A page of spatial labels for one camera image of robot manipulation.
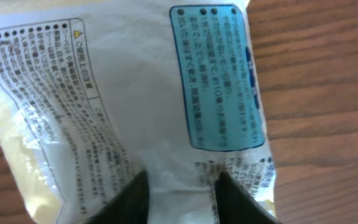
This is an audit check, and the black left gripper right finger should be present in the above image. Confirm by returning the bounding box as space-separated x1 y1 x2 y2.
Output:
215 172 280 224

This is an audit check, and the large white snack bag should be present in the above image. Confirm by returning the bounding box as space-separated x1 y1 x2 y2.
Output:
0 0 276 223

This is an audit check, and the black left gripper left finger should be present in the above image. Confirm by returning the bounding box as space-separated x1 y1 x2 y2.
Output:
85 171 150 224

